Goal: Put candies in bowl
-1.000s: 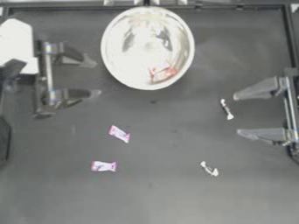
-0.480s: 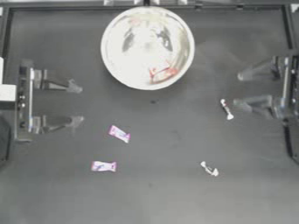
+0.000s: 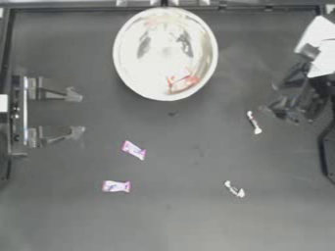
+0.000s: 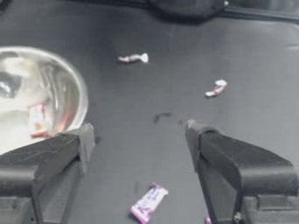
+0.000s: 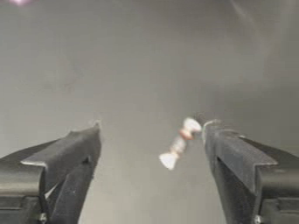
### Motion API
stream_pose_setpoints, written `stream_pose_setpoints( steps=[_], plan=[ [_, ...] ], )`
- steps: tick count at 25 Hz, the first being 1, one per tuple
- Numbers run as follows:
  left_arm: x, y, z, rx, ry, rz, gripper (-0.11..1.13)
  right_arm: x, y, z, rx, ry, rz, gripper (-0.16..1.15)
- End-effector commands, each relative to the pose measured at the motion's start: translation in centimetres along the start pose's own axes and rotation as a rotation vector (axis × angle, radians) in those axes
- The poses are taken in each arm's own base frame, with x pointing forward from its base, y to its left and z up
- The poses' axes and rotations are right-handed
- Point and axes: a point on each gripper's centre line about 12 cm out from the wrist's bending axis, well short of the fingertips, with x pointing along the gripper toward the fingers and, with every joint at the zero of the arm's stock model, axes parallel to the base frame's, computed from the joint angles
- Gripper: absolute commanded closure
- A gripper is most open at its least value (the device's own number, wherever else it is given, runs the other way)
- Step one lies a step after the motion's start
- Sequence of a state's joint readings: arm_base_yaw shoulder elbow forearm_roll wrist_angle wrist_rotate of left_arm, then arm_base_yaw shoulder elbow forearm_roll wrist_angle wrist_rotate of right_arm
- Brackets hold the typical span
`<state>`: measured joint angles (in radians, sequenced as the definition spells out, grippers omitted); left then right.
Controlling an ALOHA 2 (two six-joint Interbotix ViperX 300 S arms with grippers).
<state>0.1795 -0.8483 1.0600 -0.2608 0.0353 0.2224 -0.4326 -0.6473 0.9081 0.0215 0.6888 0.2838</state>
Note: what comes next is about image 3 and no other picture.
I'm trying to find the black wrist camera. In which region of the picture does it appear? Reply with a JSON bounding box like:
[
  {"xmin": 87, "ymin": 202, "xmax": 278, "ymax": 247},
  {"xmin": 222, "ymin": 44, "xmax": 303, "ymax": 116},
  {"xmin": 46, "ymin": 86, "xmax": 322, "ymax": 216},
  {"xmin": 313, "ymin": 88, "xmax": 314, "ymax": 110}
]
[{"xmin": 299, "ymin": 43, "xmax": 322, "ymax": 61}]

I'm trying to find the steel bowl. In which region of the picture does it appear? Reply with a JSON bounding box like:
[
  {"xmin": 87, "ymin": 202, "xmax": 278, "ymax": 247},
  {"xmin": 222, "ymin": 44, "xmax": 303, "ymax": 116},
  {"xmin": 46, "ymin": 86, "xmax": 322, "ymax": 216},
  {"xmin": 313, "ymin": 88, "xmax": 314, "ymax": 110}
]
[{"xmin": 111, "ymin": 6, "xmax": 221, "ymax": 102}]

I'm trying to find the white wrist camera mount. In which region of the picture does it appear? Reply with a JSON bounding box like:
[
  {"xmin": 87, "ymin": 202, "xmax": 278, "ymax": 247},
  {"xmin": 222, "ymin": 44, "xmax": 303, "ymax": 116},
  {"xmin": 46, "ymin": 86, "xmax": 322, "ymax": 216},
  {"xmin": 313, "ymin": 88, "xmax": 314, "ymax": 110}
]
[
  {"xmin": 294, "ymin": 15, "xmax": 335, "ymax": 78},
  {"xmin": 0, "ymin": 94, "xmax": 10, "ymax": 114}
]

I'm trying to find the white candy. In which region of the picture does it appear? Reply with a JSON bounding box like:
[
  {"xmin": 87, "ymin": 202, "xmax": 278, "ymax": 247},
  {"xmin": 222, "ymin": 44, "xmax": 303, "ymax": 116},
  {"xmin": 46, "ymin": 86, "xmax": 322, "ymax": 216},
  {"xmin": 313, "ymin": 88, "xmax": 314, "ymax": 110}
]
[
  {"xmin": 246, "ymin": 110, "xmax": 263, "ymax": 135},
  {"xmin": 225, "ymin": 179, "xmax": 246, "ymax": 199}
]

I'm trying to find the red candy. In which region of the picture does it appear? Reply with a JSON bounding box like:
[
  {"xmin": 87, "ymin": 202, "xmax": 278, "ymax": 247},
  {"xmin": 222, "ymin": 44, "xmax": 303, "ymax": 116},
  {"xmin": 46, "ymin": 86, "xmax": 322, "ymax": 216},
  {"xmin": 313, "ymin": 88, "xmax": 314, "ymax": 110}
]
[{"xmin": 167, "ymin": 68, "xmax": 203, "ymax": 95}]

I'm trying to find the pink candy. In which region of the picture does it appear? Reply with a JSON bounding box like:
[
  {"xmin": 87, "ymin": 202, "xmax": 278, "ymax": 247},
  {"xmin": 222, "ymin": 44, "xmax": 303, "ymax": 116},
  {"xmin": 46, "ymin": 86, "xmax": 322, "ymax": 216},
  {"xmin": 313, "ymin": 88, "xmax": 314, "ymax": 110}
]
[
  {"xmin": 100, "ymin": 179, "xmax": 132, "ymax": 194},
  {"xmin": 120, "ymin": 139, "xmax": 149, "ymax": 162}
]

